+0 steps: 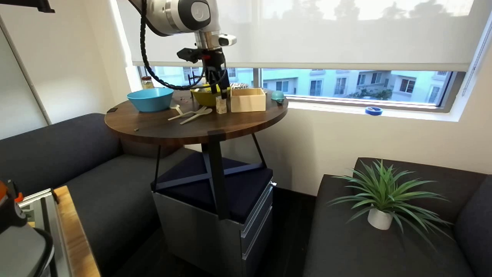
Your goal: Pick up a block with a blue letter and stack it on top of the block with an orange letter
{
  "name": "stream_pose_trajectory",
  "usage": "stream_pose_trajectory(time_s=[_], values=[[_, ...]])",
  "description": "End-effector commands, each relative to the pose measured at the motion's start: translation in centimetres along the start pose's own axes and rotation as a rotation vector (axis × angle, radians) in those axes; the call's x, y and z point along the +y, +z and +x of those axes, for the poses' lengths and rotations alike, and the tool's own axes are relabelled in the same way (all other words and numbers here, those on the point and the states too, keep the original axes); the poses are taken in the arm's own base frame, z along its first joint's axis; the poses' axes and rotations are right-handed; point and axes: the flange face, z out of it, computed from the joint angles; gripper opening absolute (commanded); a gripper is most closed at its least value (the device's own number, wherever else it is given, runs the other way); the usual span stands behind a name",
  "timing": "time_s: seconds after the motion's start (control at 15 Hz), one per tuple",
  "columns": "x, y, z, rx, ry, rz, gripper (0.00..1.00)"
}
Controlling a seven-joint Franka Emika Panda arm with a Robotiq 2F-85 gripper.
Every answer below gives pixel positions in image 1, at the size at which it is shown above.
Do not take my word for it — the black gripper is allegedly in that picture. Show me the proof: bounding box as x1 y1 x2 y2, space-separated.
201 46 232 101

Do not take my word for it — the light wooden box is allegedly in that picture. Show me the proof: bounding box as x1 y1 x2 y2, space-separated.
229 86 269 114

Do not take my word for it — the pale wooden spoon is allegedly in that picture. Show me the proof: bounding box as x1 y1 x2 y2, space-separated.
178 106 214 126

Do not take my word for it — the cream plastic fork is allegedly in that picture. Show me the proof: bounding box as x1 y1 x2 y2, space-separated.
166 106 198 123

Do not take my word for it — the small teal cup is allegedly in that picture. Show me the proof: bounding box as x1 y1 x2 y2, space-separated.
269 89 287 104

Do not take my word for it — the blue bowl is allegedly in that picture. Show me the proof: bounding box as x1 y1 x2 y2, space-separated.
126 86 177 114

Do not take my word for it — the dark navy seat cushion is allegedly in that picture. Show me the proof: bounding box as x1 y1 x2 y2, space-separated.
152 151 274 223

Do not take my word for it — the white roller blind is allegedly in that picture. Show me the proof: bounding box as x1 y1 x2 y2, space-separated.
115 0 492 74

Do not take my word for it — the grey metal filing cabinet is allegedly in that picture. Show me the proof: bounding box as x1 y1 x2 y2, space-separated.
151 177 278 277

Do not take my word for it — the long dark grey sofa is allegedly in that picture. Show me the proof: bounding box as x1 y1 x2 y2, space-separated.
0 112 198 277

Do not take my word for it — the green potted plant white pot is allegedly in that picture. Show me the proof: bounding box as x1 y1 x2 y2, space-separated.
329 158 452 246

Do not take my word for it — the light wooden board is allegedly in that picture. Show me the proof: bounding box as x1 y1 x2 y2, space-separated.
52 184 101 277

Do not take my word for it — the orange and black clamp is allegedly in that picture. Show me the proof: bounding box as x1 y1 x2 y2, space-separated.
0 178 28 235

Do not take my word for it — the dark grey sofa with plant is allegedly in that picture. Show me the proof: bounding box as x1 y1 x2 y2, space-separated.
303 155 492 277

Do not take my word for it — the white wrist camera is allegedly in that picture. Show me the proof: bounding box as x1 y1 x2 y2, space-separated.
217 32 238 47

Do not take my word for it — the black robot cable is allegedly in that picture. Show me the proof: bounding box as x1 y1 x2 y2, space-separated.
138 0 207 92

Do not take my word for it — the black metal table frame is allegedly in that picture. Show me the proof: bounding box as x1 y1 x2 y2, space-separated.
149 129 269 220

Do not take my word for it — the window with grey frame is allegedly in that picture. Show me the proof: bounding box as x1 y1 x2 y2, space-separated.
135 63 469 112

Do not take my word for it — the black overhead mount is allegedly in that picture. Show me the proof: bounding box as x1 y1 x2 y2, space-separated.
0 0 57 14

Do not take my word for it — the silver aluminium frame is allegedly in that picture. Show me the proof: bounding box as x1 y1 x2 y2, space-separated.
18 188 58 277

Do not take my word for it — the black cable loop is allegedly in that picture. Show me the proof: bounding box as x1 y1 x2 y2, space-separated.
29 226 57 277

